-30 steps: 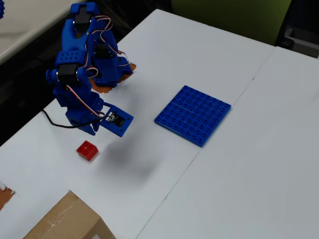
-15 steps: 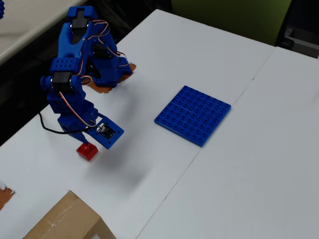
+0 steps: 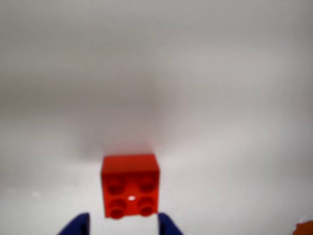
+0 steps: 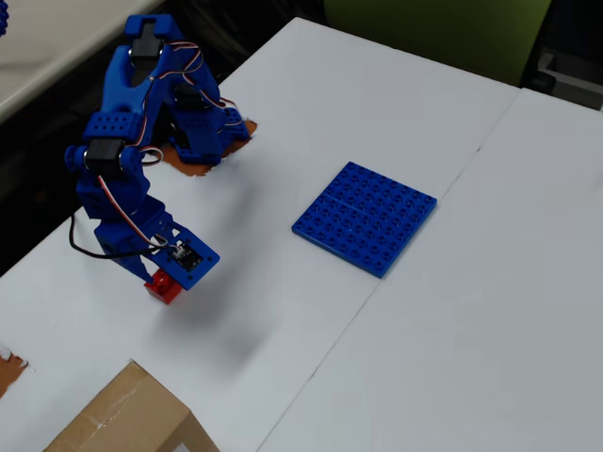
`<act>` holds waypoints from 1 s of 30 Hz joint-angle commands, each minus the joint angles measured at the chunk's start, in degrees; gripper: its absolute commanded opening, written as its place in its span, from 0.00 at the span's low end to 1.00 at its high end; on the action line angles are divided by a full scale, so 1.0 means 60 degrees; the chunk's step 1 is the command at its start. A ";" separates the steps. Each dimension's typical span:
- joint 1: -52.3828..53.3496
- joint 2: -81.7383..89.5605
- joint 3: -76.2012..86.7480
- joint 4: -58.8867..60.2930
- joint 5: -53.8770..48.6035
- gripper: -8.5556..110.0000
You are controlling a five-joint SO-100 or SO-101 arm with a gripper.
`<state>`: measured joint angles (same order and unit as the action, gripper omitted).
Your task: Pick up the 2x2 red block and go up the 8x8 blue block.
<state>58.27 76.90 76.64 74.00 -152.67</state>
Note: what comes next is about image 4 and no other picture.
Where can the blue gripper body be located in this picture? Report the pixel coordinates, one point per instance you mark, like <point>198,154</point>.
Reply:
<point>126,254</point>

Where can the green chair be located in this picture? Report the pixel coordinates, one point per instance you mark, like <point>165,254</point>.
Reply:
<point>447,33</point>

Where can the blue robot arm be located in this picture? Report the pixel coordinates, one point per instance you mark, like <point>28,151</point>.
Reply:
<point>118,70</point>

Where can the grey metal frame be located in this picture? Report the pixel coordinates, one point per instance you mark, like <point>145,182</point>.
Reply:
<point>579,80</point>

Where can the blue camera mount with board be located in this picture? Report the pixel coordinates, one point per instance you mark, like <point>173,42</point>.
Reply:
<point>205,263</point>

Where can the white desk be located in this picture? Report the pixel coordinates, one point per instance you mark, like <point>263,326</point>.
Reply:
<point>47,56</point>

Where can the brown cardboard box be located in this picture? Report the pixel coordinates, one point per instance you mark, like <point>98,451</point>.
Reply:
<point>127,414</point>

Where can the white foam board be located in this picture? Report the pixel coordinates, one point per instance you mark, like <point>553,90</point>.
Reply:
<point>471,329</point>
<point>330,117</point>

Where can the blue beaded object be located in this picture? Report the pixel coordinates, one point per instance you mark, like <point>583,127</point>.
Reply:
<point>4,19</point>

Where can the red 2x2 block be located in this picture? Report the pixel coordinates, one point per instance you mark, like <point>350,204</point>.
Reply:
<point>162,292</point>

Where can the blue 8x8 studded plate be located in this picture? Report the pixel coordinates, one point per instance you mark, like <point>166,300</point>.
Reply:
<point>363,221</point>

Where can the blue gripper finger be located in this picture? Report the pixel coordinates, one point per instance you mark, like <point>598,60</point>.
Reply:
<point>139,268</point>

